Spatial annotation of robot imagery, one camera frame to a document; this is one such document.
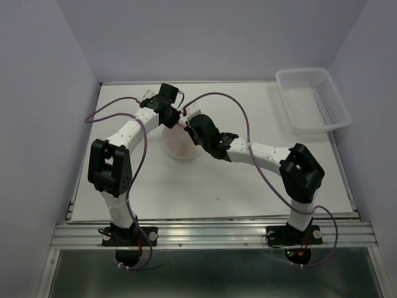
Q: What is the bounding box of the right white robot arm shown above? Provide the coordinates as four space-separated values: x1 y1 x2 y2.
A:
185 114 325 242

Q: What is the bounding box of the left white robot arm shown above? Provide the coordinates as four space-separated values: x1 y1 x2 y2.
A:
87 83 181 245

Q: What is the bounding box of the white plastic basket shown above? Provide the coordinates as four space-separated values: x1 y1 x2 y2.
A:
275 68 352 134

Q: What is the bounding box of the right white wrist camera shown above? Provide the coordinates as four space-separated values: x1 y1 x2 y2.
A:
184 106 202 121

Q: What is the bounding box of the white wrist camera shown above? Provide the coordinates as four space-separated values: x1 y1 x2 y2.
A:
141 89 156 102
184 106 202 121

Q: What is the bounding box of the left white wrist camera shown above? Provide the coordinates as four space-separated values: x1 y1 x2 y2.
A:
141 89 156 102

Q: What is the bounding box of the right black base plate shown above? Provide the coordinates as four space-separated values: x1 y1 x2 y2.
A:
265 224 323 246

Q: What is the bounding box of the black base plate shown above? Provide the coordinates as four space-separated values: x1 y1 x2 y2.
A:
265 224 323 246
98 226 159 248

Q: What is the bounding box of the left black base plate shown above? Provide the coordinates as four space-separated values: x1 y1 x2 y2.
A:
98 226 159 248

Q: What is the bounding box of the aluminium mounting rail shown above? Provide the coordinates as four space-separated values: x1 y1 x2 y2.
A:
50 214 378 250

